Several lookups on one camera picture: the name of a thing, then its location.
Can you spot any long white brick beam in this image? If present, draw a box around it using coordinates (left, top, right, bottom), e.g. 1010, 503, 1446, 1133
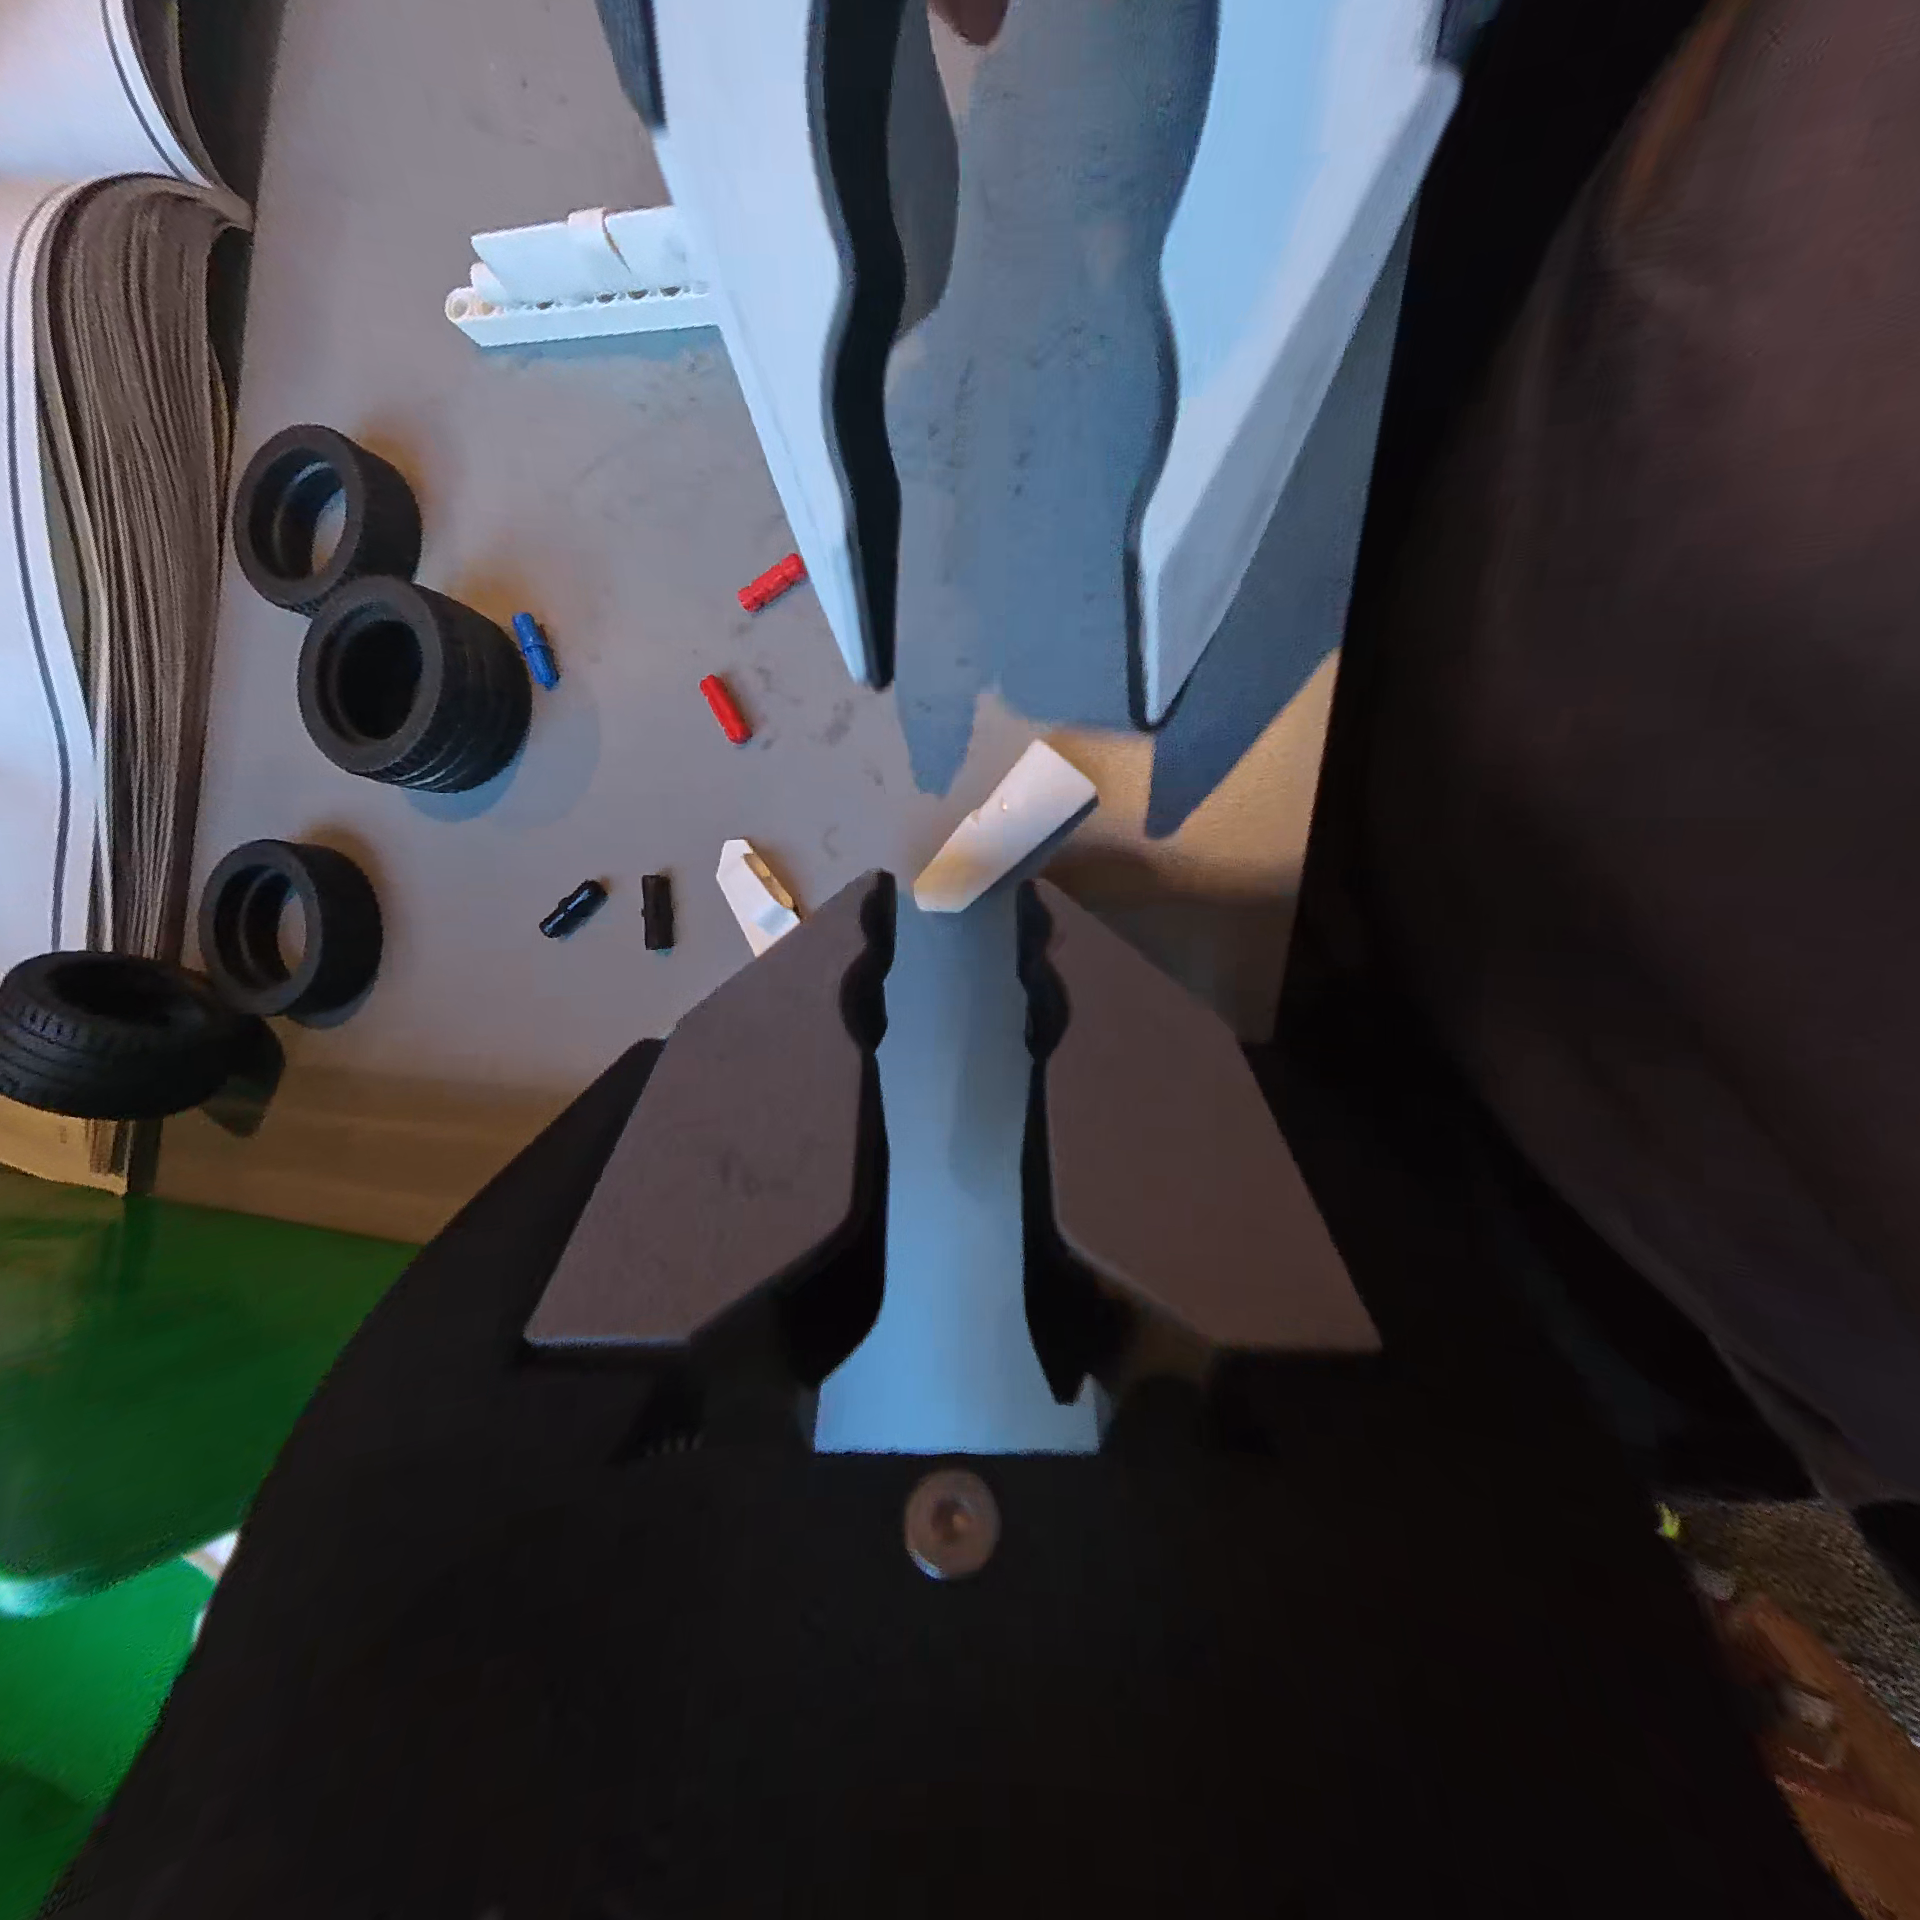
447, 199, 718, 351

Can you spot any narrow black rubber tire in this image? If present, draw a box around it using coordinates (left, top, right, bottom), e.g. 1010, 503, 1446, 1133
199, 844, 384, 1030
230, 424, 424, 613

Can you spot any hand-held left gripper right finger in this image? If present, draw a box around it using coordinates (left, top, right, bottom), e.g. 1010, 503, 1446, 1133
1015, 879, 1381, 1408

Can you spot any open instruction booklet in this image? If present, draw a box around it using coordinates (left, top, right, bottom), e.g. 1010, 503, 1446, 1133
0, 0, 287, 1187

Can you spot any wide black rubber tire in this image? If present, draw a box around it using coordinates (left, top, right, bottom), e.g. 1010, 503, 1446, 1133
0, 952, 287, 1133
294, 580, 533, 798

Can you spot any green storage bin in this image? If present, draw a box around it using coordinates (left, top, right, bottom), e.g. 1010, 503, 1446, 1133
0, 1168, 424, 1920

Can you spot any grey desk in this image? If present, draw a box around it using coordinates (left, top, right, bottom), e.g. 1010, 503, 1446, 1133
91, 0, 1343, 1458

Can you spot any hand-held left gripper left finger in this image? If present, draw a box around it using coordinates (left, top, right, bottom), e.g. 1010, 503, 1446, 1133
525, 869, 900, 1394

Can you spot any person's torso in brown shirt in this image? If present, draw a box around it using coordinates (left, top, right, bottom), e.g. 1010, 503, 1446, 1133
1294, 0, 1920, 1514

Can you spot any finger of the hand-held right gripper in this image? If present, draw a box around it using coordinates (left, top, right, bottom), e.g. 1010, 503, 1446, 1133
651, 0, 905, 690
1123, 0, 1465, 735

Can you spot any small white curved panel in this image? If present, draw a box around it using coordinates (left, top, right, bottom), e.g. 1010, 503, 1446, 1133
718, 836, 807, 962
910, 737, 1095, 917

